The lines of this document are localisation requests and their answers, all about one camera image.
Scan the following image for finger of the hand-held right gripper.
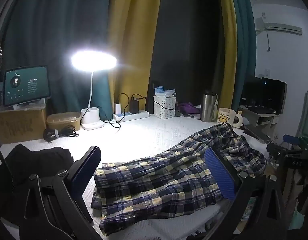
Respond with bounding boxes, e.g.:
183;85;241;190
283;134;303;144
266;142;306;157

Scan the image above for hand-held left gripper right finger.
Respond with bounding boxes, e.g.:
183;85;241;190
204;146;287;240

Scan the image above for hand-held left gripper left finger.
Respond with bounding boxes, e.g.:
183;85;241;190
21;145;102;240

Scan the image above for plaid pants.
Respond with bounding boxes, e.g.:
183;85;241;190
91;124;268;237

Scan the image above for grey flat panel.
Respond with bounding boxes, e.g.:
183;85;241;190
244;125;272;143

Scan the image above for small beige desk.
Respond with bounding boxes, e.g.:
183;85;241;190
238;106;278;140

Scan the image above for black cloth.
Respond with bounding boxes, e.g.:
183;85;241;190
5;144;74;188

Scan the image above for black monitor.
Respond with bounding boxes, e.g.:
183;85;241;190
241;76;288;115

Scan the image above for tan lidded container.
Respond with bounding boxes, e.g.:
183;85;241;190
46;112;81;132

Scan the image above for white bear mug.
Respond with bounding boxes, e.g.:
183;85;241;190
217;107;244;128

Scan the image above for white desk lamp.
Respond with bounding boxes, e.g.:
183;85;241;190
70;50;118;131

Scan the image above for steel tumbler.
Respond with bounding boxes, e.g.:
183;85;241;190
200;91;218;122

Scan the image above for purple cloth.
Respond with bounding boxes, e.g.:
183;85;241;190
178;102;202;115

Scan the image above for white power strip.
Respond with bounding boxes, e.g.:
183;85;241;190
113;110;149;122

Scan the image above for cardboard box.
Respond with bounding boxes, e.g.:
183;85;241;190
0;105;48;145

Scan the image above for white plastic basket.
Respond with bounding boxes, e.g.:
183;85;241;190
153;95;176;119

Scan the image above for black charger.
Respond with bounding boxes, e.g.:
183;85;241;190
130;97;140;114

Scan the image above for white tablet stand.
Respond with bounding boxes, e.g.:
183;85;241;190
0;97;47;110

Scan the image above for blue plastic bag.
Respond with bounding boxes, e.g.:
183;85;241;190
155;86;176;98

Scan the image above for green curtain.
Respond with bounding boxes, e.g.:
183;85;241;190
1;0;114;120
229;0;257;110

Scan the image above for tablet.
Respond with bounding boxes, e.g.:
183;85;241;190
3;65;51;107

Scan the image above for air conditioner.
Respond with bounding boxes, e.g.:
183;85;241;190
255;17;303;37

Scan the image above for yellow curtain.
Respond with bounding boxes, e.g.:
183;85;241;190
108;0;164;113
214;0;238;110

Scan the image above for black cable bundle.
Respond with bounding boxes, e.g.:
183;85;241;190
43;126;79;142

